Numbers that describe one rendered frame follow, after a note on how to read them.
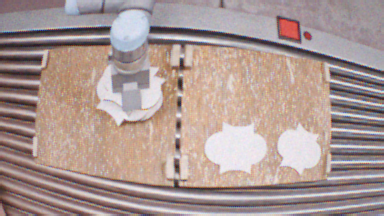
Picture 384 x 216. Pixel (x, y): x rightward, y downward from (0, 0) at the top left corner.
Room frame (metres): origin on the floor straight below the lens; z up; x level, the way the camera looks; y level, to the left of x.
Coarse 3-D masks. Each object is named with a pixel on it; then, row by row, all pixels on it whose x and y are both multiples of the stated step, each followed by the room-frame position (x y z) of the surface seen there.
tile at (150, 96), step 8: (104, 72) 0.55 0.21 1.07; (152, 72) 0.56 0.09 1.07; (104, 80) 0.53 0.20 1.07; (152, 80) 0.54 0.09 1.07; (152, 88) 0.52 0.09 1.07; (160, 88) 0.53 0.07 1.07; (112, 96) 0.49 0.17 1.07; (120, 96) 0.50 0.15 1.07; (144, 96) 0.50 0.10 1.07; (152, 96) 0.51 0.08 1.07; (120, 104) 0.48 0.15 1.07; (144, 104) 0.49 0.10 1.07; (152, 104) 0.49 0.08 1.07; (128, 112) 0.46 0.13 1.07
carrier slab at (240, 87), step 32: (192, 64) 0.65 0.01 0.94; (224, 64) 0.66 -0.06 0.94; (256, 64) 0.68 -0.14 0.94; (288, 64) 0.70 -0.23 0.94; (320, 64) 0.73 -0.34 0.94; (192, 96) 0.57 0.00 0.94; (224, 96) 0.58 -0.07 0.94; (256, 96) 0.60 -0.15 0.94; (288, 96) 0.61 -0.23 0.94; (320, 96) 0.63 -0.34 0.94; (192, 128) 0.50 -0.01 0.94; (256, 128) 0.52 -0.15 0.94; (288, 128) 0.53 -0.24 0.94; (320, 128) 0.54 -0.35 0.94; (192, 160) 0.42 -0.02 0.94; (320, 160) 0.45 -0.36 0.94
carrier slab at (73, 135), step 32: (64, 64) 0.61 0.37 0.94; (96, 64) 0.62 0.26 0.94; (160, 64) 0.64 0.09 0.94; (64, 96) 0.52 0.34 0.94; (96, 96) 0.54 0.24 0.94; (64, 128) 0.43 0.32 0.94; (96, 128) 0.45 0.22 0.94; (128, 128) 0.47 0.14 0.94; (160, 128) 0.49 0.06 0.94; (64, 160) 0.34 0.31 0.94; (96, 160) 0.37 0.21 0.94; (128, 160) 0.39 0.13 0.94; (160, 160) 0.41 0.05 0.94
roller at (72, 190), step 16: (16, 176) 0.24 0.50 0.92; (32, 176) 0.26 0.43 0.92; (64, 192) 0.25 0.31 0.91; (80, 192) 0.27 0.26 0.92; (96, 192) 0.29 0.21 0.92; (128, 208) 0.26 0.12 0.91; (144, 208) 0.27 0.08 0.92; (160, 208) 0.28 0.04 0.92; (176, 208) 0.29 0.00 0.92; (192, 208) 0.30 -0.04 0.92; (208, 208) 0.31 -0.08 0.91; (224, 208) 0.31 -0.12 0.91; (256, 208) 0.31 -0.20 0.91; (272, 208) 0.31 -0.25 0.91; (288, 208) 0.31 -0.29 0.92; (304, 208) 0.31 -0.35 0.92; (320, 208) 0.31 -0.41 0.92; (336, 208) 0.31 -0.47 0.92; (352, 208) 0.30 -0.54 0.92; (368, 208) 0.30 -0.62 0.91
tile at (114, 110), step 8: (104, 88) 0.54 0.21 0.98; (104, 96) 0.52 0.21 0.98; (104, 104) 0.50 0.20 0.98; (112, 104) 0.51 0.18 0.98; (112, 112) 0.49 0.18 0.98; (120, 112) 0.49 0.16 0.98; (136, 112) 0.50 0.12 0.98; (144, 112) 0.50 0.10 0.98; (120, 120) 0.47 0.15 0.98; (128, 120) 0.48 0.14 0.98; (136, 120) 0.48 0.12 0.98
